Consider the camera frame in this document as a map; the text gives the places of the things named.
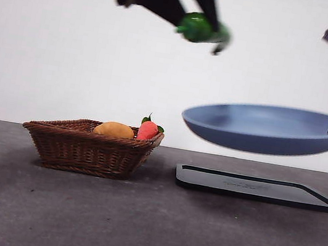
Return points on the orange carrot with green leaves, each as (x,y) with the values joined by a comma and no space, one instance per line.
(147,131)

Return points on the green long pepper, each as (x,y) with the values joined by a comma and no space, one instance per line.
(197,28)

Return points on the brown wicker basket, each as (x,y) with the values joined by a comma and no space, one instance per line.
(84,151)

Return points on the blue round plate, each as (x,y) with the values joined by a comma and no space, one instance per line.
(259,135)

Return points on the black rectangular mat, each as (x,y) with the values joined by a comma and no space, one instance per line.
(253,190)

